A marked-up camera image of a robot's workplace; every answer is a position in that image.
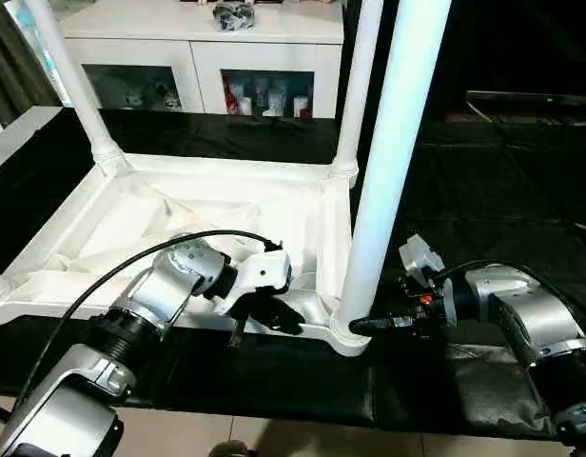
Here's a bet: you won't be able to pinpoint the white plastic table top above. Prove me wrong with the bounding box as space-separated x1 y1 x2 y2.
0 152 372 359

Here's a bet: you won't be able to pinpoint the white plastic table leg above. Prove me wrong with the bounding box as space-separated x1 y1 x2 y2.
327 0 455 346
22 0 128 174
329 0 385 188

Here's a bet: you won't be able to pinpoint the black work mat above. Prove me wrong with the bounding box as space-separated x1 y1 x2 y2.
0 105 586 444

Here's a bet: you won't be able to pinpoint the dark left robot foot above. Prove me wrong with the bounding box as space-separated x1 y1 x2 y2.
209 441 258 457

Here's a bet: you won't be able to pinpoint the black metal bar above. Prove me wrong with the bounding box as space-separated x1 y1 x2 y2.
464 89 586 107

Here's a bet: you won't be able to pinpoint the white glass-door cabinet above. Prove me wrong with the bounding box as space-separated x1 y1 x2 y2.
60 0 346 120

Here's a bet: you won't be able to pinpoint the crumpled silver object on cabinet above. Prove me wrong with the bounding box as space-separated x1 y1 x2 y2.
213 2 259 30

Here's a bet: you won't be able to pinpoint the dark grey curtain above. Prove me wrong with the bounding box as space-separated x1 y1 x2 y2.
0 0 49 123

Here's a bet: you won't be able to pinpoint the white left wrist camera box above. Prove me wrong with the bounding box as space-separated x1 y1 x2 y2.
215 249 295 317

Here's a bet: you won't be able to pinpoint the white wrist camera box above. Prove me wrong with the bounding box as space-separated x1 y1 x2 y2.
398 234 447 287
215 249 295 317

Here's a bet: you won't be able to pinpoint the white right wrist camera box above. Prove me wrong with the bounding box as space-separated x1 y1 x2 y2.
398 234 447 287

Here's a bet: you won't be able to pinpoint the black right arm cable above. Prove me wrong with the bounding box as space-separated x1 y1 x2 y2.
436 257 586 325

